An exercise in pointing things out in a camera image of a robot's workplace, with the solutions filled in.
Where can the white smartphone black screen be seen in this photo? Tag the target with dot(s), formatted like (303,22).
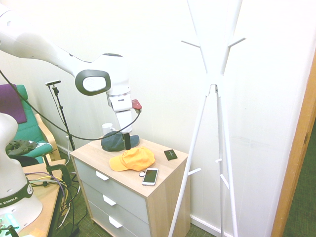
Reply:
(150,176)

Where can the black exterior camera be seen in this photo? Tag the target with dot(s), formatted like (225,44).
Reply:
(53,83)

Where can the wooden dresser cabinet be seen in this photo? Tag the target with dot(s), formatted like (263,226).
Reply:
(168,192)

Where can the white coat rack stand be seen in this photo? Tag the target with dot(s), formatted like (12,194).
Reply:
(212,79)

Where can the green wooden armchair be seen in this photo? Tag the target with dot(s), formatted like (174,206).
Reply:
(32,123)

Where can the red wrist camera box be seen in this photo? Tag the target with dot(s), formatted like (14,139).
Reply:
(137,104)

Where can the white mug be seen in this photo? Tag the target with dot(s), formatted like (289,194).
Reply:
(107,128)

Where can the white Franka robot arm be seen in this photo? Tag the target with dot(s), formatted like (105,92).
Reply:
(49,51)

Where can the orange baseball cap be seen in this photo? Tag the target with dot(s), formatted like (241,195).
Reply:
(134,160)

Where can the dark crumpled garment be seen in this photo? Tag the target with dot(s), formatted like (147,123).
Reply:
(21,146)

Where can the dark blue cap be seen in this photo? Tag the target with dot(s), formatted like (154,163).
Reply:
(112,143)

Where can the black card wallet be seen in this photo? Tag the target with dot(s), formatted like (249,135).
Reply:
(170,155)

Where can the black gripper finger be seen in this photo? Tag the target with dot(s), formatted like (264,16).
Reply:
(127,142)

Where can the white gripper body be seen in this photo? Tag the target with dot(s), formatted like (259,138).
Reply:
(124,121)

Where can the small round silver disc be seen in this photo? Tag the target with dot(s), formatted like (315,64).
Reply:
(142,174)

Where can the black tripod stand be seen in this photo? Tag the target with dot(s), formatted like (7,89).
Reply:
(63,116)

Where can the purple cloth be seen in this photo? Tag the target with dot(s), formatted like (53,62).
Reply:
(11,103)

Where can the black table clamp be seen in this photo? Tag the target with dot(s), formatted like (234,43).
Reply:
(61,170)

